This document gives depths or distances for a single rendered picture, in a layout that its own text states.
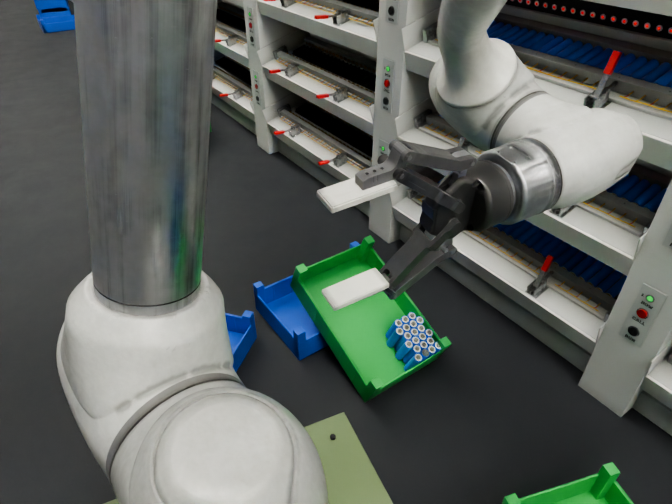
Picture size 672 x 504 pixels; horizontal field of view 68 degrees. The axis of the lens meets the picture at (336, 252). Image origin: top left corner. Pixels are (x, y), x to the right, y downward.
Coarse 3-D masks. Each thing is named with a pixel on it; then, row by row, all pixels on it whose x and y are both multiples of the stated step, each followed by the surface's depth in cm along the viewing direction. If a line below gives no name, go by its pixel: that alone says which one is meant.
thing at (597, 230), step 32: (416, 128) 124; (448, 128) 118; (640, 160) 94; (608, 192) 92; (640, 192) 92; (544, 224) 97; (576, 224) 92; (608, 224) 90; (640, 224) 89; (608, 256) 88
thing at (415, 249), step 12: (420, 228) 57; (444, 228) 55; (456, 228) 55; (408, 240) 57; (420, 240) 56; (432, 240) 55; (444, 240) 55; (396, 252) 57; (408, 252) 56; (420, 252) 55; (396, 264) 57; (408, 264) 56; (396, 276) 56
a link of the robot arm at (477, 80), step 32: (448, 0) 45; (480, 0) 41; (448, 32) 52; (480, 32) 50; (448, 64) 60; (480, 64) 59; (512, 64) 61; (448, 96) 64; (480, 96) 62; (512, 96) 62; (480, 128) 65
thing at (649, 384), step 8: (664, 352) 88; (656, 360) 87; (664, 360) 91; (648, 368) 88; (656, 368) 90; (664, 368) 90; (648, 376) 90; (656, 376) 89; (664, 376) 89; (648, 384) 90; (656, 384) 89; (664, 384) 88; (648, 392) 92; (656, 392) 90; (664, 392) 88; (664, 400) 89
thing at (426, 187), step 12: (384, 156) 47; (408, 168) 49; (396, 180) 46; (408, 180) 47; (420, 180) 48; (432, 180) 53; (420, 192) 49; (432, 192) 50; (444, 192) 51; (444, 204) 51; (456, 204) 52
